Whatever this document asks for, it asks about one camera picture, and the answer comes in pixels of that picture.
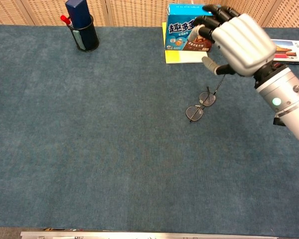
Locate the picture box with palace print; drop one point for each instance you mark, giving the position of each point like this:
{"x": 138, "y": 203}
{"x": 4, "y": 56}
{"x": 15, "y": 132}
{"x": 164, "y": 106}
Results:
{"x": 296, "y": 49}

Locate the yellow and white notepad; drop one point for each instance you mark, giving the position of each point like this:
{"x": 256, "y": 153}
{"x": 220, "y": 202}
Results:
{"x": 187, "y": 57}

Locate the blue cookie box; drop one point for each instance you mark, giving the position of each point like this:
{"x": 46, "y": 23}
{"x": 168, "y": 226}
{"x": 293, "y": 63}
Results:
{"x": 179, "y": 27}

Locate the dark blue rectangular box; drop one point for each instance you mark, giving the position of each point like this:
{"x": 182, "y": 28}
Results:
{"x": 78, "y": 12}

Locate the red capped marker pen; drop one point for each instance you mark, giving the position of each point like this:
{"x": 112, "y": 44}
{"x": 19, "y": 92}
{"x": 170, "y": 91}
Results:
{"x": 64, "y": 18}

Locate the pale green flat stick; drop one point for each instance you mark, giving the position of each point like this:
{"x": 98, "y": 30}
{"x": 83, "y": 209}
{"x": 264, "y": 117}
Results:
{"x": 78, "y": 38}

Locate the aluminium rail bar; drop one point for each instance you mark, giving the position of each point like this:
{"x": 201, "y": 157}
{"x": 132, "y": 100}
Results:
{"x": 139, "y": 235}

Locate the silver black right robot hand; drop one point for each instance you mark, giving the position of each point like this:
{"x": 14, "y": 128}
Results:
{"x": 244, "y": 42}

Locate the woven wicker folding screen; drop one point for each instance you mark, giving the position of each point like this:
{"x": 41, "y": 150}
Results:
{"x": 139, "y": 12}

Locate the blue felt table cover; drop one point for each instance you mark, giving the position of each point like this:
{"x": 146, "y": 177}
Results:
{"x": 89, "y": 137}

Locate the black mesh pen holder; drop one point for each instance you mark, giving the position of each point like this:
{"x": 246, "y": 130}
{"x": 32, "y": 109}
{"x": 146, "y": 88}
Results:
{"x": 89, "y": 37}

